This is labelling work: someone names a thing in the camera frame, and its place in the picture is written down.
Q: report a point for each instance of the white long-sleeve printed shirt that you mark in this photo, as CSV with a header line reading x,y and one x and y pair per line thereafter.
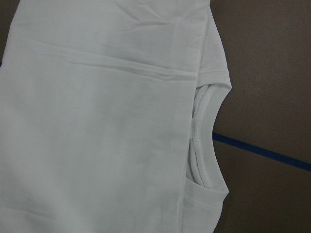
x,y
107,109

